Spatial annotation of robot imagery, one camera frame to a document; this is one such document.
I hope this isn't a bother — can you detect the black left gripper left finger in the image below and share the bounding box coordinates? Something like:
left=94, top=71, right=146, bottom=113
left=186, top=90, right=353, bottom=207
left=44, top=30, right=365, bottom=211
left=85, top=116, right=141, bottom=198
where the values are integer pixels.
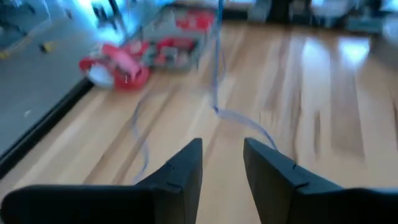
left=0, top=138, right=204, bottom=224

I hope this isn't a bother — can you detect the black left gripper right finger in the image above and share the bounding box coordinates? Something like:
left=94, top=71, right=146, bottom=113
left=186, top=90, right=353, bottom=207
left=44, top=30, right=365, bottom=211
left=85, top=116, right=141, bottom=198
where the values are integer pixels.
left=243, top=138, right=398, bottom=224

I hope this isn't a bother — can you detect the red tape measure box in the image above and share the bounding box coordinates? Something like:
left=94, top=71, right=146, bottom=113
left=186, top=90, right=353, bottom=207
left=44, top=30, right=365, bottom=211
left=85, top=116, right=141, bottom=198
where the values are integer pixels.
left=79, top=43, right=150, bottom=91

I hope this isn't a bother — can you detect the yellow cord with plug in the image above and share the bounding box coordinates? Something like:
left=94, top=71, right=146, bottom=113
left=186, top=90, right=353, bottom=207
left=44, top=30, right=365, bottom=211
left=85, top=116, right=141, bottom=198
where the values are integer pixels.
left=0, top=40, right=57, bottom=60

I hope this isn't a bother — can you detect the blue ethernet cable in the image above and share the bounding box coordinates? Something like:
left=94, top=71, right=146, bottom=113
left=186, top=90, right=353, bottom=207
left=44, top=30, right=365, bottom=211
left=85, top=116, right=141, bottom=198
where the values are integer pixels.
left=130, top=0, right=277, bottom=186

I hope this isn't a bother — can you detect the grey plastic tool case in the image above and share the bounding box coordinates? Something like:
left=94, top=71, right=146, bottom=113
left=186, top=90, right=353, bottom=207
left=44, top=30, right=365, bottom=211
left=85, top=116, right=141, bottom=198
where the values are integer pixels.
left=124, top=5, right=219, bottom=71

